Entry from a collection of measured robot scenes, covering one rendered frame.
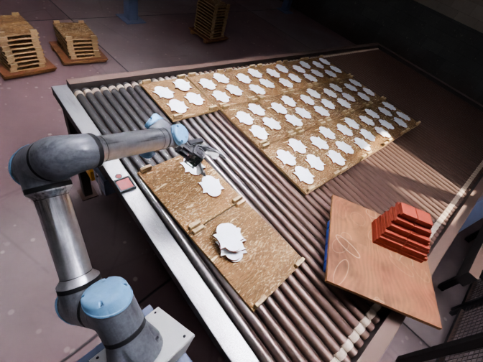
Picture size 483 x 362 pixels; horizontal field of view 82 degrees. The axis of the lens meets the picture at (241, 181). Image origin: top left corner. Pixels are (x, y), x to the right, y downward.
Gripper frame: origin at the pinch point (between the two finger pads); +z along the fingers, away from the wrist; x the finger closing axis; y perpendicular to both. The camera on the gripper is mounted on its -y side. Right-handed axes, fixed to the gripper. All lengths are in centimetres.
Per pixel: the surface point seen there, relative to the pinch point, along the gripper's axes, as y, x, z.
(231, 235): 25.7, -6.4, 18.7
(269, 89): -120, 13, 23
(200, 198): 5.5, -16.7, 4.7
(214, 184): -4.2, -12.1, 8.1
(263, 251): 24.9, -4.3, 36.1
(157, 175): -1.4, -26.2, -16.7
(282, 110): -92, 15, 34
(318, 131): -83, 26, 61
